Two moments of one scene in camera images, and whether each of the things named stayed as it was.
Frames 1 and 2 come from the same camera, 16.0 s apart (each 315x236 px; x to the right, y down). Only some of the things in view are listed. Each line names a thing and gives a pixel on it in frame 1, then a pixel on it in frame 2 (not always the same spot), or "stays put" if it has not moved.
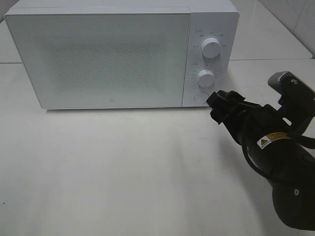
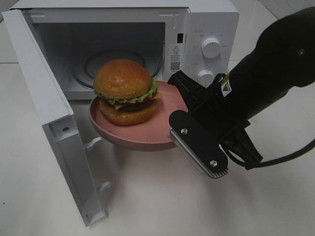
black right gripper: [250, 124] → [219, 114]
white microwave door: [123, 58] → [57, 119]
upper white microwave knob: [210, 48] stays put
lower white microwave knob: [205, 77] stays put
